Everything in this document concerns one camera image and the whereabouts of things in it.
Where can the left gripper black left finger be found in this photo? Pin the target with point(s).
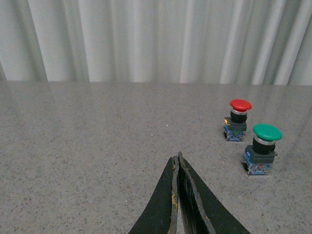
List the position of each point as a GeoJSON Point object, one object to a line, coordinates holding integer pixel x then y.
{"type": "Point", "coordinates": [160, 214]}

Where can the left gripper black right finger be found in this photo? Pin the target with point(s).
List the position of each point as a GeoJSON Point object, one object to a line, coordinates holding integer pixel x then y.
{"type": "Point", "coordinates": [202, 212]}

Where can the green mushroom push button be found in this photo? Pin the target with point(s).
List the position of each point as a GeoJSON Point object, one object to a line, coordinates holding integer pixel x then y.
{"type": "Point", "coordinates": [259, 156]}

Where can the red mushroom push button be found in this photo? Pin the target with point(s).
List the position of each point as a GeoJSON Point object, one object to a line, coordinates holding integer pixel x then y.
{"type": "Point", "coordinates": [235, 125]}

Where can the white pleated curtain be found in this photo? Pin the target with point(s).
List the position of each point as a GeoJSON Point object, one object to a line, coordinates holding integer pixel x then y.
{"type": "Point", "coordinates": [183, 41]}

